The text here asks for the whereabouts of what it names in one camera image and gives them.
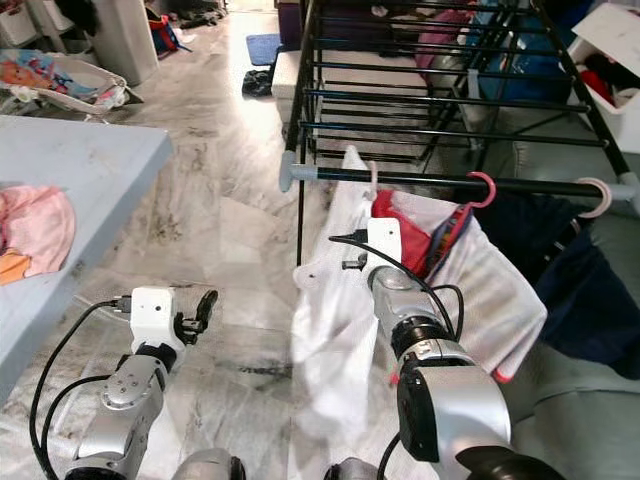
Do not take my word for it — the grey robot leg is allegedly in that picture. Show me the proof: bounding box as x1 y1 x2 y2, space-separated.
325 458 381 480
175 448 246 480

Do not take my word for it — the blue floor mat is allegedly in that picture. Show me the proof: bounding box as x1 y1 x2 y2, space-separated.
245 33 281 69

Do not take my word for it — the black metal drying rack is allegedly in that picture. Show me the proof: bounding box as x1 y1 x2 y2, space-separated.
280 0 640 291

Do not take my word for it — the white shirt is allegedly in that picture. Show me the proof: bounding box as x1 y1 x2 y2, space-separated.
292 147 411 441

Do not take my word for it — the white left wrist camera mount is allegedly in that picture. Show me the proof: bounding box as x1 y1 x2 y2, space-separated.
130 287 183 351

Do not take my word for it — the pink cloth with orange hem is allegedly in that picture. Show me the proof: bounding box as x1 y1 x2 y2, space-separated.
0 185 76 286

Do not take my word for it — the white storage box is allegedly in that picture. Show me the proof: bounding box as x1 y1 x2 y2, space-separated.
565 0 640 113

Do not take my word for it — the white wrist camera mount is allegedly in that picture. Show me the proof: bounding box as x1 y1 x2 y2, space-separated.
363 217 404 276
130 287 183 351

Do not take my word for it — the beige box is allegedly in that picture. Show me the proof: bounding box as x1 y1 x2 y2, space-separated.
272 50 306 126

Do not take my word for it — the colourful baby bouncer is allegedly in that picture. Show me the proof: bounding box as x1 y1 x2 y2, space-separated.
0 50 131 113

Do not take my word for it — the red and white garment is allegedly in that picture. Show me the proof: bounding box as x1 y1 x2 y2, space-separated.
370 190 549 386

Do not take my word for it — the grey robot left leg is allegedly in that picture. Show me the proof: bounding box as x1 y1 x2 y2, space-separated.
175 448 246 480

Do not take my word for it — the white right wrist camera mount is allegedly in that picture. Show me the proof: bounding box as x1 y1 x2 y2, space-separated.
363 217 404 276

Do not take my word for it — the grey robot right leg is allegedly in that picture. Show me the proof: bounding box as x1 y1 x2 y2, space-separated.
325 458 381 480

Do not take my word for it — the light blue plastic table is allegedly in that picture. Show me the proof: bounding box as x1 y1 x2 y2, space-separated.
0 115 173 401

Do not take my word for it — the navy garment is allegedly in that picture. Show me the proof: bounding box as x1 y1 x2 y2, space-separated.
480 195 640 366

